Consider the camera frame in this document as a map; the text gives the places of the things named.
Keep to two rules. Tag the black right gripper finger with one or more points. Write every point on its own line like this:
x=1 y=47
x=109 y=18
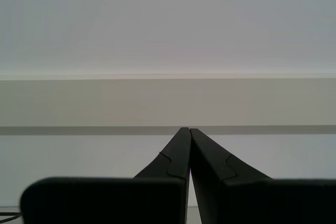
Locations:
x=236 y=200
x=147 y=197

